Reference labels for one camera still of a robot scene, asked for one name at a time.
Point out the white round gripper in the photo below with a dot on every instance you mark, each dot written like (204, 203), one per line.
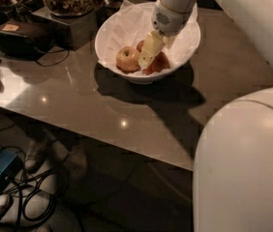
(167, 20)

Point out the red apple back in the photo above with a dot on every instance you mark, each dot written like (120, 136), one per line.
(140, 45)

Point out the red apple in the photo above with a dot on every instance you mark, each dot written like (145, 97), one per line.
(160, 63)
(140, 45)

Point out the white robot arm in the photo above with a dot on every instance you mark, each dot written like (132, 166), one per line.
(233, 169)

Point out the red apple front right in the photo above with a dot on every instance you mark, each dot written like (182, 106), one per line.
(160, 63)

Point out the white ceramic bowl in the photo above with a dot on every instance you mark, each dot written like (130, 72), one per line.
(149, 78)

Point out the yellowish apple left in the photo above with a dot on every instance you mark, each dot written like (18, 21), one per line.
(127, 59)

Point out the white paper liner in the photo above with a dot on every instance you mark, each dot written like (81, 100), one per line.
(123, 29)

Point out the black VR headset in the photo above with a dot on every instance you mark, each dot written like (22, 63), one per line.
(25, 40)

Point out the white sneaker under table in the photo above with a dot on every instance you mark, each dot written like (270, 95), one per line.
(36, 154)

